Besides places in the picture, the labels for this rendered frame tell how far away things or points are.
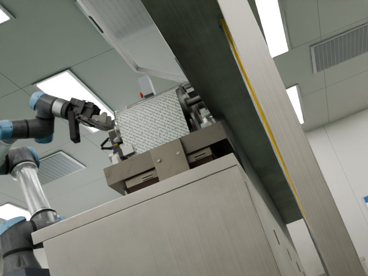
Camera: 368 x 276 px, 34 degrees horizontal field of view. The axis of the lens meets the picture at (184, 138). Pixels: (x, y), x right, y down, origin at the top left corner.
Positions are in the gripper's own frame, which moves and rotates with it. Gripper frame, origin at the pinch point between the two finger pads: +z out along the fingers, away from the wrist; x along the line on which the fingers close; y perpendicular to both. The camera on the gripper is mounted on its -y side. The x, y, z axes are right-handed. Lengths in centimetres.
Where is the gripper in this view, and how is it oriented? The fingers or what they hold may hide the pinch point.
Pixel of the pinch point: (110, 129)
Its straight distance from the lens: 222.9
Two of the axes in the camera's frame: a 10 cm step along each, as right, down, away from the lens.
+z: 9.0, 2.8, -3.4
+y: 3.6, -9.1, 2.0
